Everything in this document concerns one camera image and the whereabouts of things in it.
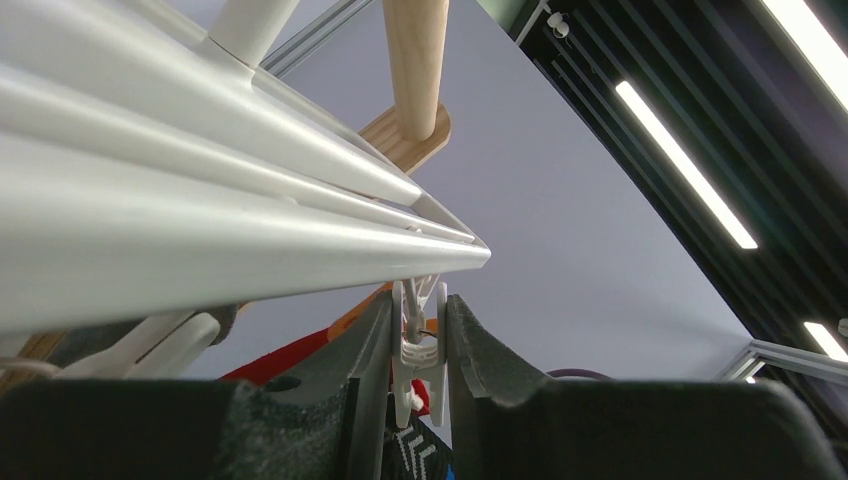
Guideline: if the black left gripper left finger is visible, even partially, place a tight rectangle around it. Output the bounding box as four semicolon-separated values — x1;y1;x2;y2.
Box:
1;292;393;479

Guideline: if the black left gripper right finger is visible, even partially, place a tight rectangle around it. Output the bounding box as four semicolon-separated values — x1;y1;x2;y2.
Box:
445;295;845;479

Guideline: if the red snowman sock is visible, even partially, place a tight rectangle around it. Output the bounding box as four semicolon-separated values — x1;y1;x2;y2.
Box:
220;326;432;419

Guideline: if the black sock with blue patch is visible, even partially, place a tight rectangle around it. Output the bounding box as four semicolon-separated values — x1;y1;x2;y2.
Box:
379;395;456;480

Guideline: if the white hanger clip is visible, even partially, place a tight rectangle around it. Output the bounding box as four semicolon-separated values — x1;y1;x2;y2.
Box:
391;274;447;429

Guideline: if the white plastic sock hanger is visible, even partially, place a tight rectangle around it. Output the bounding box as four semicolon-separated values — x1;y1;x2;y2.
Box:
1;1;490;332

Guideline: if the ceiling light strip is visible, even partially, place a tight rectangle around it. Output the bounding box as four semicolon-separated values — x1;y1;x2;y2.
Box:
615;80;758;250

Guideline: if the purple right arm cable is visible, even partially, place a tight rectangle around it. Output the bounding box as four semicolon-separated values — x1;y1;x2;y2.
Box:
546;368;611;382

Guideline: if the wooden drying rack frame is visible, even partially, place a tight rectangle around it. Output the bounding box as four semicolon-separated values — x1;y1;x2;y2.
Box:
361;0;452;174

